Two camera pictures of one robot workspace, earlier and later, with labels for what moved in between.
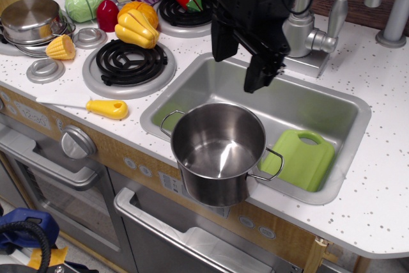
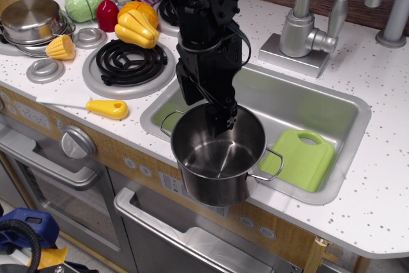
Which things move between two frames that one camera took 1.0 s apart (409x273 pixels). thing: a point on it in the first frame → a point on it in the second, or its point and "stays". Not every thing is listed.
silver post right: [394, 35] stays
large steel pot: [218, 146] stays
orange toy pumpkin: [144, 9] stays
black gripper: [257, 13] → [211, 49]
